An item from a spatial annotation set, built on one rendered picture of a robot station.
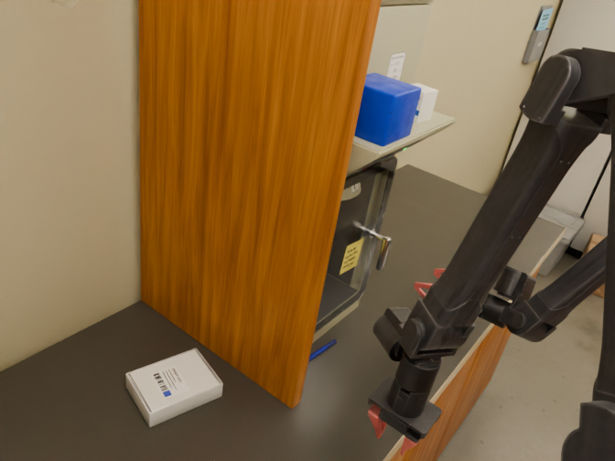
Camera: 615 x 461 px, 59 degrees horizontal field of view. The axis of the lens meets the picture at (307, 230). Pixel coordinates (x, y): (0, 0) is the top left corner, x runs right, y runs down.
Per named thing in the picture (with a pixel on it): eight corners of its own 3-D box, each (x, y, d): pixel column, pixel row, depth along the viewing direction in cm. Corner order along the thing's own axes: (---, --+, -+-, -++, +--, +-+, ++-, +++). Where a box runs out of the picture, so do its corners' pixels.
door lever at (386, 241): (367, 259, 135) (361, 263, 133) (375, 226, 130) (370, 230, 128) (385, 269, 133) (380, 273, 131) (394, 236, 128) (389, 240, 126)
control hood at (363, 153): (314, 181, 100) (323, 130, 95) (398, 144, 124) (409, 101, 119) (366, 206, 95) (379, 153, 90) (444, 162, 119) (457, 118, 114)
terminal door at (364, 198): (288, 349, 122) (317, 190, 102) (361, 294, 144) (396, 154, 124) (291, 351, 122) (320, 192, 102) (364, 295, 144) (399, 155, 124)
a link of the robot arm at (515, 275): (519, 330, 108) (541, 340, 112) (544, 277, 108) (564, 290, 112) (472, 308, 117) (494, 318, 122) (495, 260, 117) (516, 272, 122)
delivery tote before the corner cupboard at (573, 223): (465, 242, 384) (480, 201, 368) (488, 224, 414) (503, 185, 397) (549, 282, 355) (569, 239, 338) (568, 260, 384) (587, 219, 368)
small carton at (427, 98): (396, 114, 110) (403, 85, 107) (410, 111, 113) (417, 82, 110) (416, 123, 107) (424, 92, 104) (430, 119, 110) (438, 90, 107)
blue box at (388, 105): (335, 128, 97) (344, 78, 92) (364, 119, 104) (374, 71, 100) (383, 147, 92) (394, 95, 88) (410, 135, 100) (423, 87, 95)
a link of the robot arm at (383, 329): (420, 329, 75) (469, 326, 78) (382, 279, 84) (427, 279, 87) (392, 391, 80) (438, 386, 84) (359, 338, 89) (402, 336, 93)
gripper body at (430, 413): (385, 383, 92) (395, 350, 88) (439, 418, 87) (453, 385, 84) (365, 404, 87) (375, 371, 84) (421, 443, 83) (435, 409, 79)
